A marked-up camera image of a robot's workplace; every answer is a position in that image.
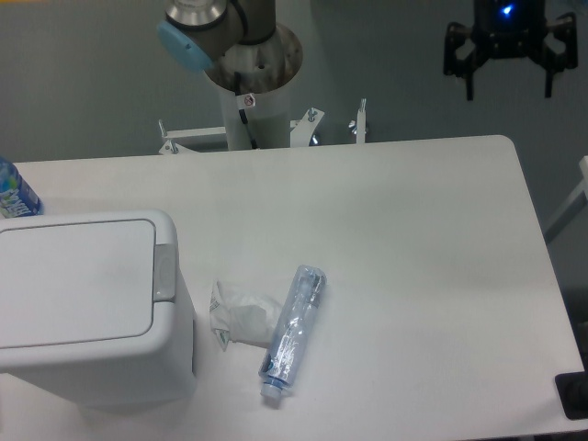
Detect crumpled white paper wrapper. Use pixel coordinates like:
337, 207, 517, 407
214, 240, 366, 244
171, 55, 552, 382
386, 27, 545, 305
209, 280, 282, 352

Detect empty clear plastic bottle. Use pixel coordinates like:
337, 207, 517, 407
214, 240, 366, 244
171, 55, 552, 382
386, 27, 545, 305
258, 266, 327, 401

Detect white frame at right edge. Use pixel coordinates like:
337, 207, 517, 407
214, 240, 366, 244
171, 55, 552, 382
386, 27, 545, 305
543, 156, 587, 244

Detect blue labelled water bottle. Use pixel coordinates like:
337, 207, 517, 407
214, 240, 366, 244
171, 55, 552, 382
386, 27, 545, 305
1, 157, 44, 219

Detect white push-button trash can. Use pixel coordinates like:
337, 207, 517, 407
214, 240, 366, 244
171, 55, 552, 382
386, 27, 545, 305
1, 209, 197, 407

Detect white metal clamp frame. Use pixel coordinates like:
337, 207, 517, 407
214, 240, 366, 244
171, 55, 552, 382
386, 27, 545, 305
158, 97, 369, 155

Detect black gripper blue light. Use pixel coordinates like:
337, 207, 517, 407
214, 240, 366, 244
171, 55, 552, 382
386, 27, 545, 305
443, 1, 578, 101

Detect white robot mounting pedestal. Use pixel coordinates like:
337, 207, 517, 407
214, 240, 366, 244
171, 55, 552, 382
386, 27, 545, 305
205, 24, 303, 151

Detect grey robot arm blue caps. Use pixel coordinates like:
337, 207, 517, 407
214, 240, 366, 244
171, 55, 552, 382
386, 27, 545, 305
157, 1, 578, 99

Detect black device at table edge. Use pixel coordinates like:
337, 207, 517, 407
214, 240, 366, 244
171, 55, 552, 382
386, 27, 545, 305
555, 371, 587, 421

